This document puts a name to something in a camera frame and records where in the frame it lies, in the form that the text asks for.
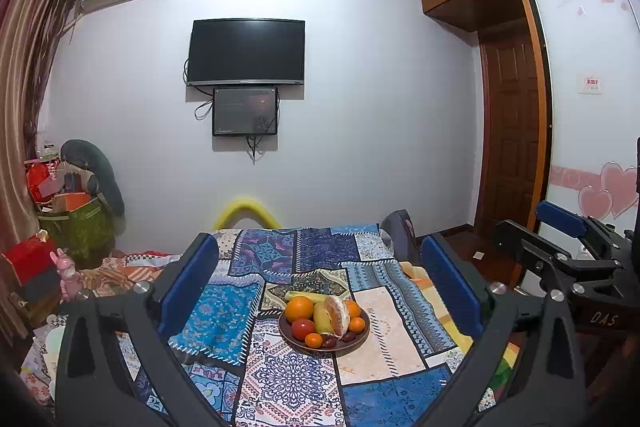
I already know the large orange with sticker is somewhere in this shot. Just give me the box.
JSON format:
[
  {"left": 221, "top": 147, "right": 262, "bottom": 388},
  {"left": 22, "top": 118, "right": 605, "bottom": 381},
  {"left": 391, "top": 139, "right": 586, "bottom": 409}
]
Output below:
[{"left": 285, "top": 295, "right": 315, "bottom": 323}]

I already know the brown fruit bowl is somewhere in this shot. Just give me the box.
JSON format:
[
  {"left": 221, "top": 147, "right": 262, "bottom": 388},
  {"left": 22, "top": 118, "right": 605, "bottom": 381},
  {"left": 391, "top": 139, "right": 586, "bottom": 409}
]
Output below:
[{"left": 278, "top": 304, "right": 371, "bottom": 356}]

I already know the small black wall monitor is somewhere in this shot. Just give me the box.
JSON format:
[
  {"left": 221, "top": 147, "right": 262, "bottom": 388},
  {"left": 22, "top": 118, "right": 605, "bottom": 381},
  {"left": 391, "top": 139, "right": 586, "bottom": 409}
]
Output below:
[{"left": 212, "top": 86, "right": 279, "bottom": 138}]

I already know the white heart-print wardrobe door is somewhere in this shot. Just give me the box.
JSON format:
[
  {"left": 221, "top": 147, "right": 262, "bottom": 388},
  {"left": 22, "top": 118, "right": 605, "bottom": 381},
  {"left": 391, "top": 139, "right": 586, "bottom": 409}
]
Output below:
[{"left": 522, "top": 0, "right": 640, "bottom": 248}]

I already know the grey plush pillow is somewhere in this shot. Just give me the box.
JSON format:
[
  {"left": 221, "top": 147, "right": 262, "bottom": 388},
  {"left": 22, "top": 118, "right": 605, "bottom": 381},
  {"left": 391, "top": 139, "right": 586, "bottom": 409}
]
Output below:
[{"left": 60, "top": 139, "right": 126, "bottom": 218}]

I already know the pink plush toy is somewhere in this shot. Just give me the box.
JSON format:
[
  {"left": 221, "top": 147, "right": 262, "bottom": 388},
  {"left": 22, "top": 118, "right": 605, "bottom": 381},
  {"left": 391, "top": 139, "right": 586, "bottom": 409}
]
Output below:
[{"left": 50, "top": 248, "right": 83, "bottom": 303}]

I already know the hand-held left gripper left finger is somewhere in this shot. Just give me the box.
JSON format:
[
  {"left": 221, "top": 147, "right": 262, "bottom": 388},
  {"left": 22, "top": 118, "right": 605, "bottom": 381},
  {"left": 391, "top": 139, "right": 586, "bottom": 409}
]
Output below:
[{"left": 52, "top": 232, "right": 241, "bottom": 427}]

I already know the brown wooden door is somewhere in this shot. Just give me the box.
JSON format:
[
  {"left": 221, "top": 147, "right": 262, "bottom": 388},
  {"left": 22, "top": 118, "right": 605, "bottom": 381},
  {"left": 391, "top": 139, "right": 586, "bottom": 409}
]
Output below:
[{"left": 477, "top": 32, "right": 546, "bottom": 238}]

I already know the green fabric bag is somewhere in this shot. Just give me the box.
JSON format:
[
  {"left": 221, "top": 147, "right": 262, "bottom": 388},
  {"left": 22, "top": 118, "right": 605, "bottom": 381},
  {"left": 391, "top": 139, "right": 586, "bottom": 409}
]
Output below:
[{"left": 37, "top": 199, "right": 113, "bottom": 268}]

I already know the yellow-green sugarcane piece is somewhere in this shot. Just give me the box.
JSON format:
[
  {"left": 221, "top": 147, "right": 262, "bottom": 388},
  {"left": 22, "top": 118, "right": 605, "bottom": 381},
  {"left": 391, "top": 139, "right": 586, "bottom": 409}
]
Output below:
[{"left": 285, "top": 289, "right": 326, "bottom": 303}]

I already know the black wall television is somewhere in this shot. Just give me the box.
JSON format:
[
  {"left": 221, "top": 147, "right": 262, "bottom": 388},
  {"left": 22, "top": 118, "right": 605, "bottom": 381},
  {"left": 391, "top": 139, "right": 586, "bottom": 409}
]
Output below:
[{"left": 187, "top": 19, "right": 306, "bottom": 86}]

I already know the stack of red boxes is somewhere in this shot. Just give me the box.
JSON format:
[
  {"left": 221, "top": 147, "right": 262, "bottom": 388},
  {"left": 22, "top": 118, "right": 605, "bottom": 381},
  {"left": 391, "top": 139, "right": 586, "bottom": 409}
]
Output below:
[{"left": 25, "top": 157, "right": 93, "bottom": 212}]

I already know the yellow-green pear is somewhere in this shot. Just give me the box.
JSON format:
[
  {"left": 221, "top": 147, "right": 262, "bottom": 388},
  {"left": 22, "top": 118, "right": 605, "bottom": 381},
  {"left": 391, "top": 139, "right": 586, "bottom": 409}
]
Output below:
[{"left": 312, "top": 301, "right": 333, "bottom": 335}]

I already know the red flat box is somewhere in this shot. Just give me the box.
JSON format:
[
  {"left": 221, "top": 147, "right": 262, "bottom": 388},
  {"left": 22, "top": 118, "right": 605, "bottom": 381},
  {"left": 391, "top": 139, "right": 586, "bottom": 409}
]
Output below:
[{"left": 2, "top": 237, "right": 61, "bottom": 288}]

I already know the peeled pomelo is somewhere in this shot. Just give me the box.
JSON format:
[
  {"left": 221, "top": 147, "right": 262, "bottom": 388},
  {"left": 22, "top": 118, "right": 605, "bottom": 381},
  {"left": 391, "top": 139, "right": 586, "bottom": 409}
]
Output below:
[{"left": 323, "top": 296, "right": 349, "bottom": 339}]

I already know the red white door sticker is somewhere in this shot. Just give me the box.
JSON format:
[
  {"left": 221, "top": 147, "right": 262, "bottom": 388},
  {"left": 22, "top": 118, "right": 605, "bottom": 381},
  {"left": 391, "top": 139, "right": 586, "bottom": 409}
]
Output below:
[{"left": 580, "top": 73, "right": 606, "bottom": 95}]

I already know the yellow foam arch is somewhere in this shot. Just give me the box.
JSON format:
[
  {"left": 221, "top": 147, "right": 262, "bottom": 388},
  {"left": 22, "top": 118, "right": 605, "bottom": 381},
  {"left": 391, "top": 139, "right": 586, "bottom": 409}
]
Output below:
[{"left": 212, "top": 197, "right": 282, "bottom": 232}]

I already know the dark grey box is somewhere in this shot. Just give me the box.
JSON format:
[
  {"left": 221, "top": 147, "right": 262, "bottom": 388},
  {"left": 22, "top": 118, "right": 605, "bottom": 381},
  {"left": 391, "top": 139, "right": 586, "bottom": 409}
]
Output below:
[{"left": 12, "top": 267, "right": 63, "bottom": 323}]

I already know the brown striped curtain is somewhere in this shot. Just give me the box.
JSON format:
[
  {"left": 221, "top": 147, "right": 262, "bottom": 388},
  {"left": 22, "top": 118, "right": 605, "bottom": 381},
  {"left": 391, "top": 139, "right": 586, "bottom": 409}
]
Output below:
[{"left": 0, "top": 0, "right": 83, "bottom": 258}]

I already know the orange checkered blanket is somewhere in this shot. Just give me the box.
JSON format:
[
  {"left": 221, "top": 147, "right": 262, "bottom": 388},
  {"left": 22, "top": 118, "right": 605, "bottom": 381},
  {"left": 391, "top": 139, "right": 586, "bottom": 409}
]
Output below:
[{"left": 80, "top": 249, "right": 183, "bottom": 298}]

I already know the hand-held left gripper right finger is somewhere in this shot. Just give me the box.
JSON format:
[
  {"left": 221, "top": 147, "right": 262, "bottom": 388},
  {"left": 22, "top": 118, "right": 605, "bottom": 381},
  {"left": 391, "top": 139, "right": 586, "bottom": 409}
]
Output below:
[{"left": 415, "top": 232, "right": 587, "bottom": 427}]

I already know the blue patchwork tablecloth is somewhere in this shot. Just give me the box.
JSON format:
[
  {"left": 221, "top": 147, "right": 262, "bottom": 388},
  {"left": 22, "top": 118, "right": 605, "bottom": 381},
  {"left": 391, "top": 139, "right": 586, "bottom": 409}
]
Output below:
[{"left": 115, "top": 222, "right": 506, "bottom": 427}]

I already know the black monitor cable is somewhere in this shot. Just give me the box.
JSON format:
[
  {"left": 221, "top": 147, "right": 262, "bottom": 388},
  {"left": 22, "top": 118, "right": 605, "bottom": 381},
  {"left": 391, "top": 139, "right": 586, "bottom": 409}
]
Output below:
[{"left": 246, "top": 134, "right": 267, "bottom": 165}]

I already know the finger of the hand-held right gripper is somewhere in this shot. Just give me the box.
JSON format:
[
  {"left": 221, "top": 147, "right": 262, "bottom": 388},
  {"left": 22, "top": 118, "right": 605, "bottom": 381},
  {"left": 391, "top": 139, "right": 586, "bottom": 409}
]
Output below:
[{"left": 492, "top": 201, "right": 628, "bottom": 279}]

